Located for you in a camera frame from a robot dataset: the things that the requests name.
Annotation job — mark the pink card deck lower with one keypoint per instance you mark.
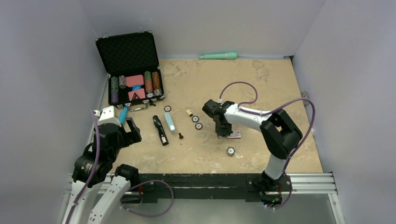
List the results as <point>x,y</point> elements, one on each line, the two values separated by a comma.
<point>137,94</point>

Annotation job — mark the small cork piece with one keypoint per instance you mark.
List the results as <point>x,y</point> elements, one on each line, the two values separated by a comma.
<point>189,112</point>

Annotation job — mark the pink card deck upper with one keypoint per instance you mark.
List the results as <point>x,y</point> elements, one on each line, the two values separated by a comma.
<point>135,80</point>

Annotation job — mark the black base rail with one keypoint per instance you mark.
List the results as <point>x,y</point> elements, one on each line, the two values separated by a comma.
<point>247,187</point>

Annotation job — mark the red staple box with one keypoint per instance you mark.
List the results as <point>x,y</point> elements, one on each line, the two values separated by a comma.
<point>233,135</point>

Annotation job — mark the green chip stack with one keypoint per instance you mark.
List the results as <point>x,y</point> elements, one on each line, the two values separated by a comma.
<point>114,90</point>

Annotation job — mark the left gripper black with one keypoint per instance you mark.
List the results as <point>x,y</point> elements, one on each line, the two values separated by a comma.
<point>131,136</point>

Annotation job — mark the pink card deck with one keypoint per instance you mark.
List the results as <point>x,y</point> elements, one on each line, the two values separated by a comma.
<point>135,80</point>
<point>137,94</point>

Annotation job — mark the poker chip near case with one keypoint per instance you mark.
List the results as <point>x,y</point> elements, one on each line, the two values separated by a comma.
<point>167,108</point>

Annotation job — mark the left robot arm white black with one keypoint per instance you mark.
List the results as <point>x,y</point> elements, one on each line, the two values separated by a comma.
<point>92,167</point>

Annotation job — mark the blue handled tool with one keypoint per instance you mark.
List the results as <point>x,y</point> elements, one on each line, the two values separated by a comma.
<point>123,115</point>

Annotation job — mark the mint green marker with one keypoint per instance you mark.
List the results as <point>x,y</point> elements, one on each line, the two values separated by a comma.
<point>220,56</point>

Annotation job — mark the poker chip upper middle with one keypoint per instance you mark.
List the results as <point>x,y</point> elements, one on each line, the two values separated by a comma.
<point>195,119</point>

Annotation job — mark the black poker chip case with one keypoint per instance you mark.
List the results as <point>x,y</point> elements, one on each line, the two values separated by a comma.
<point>128,55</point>

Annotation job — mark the orange black poker chip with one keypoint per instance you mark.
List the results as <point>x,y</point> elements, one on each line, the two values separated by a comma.
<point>198,126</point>

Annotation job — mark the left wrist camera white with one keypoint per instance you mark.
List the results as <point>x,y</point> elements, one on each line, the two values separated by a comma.
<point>107,115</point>

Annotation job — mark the black stapler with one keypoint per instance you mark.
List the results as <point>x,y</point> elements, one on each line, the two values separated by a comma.
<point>161,132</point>

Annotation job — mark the orange chip stack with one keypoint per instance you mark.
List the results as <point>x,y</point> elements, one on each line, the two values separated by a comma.
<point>156,84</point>

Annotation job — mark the light blue stapler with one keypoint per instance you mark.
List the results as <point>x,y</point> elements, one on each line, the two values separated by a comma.
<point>170,122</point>

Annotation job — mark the grey poker chip front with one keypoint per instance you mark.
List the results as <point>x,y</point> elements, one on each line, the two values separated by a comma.
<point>230,151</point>

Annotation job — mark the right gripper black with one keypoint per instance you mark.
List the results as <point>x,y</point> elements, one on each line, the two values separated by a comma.
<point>222,132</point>

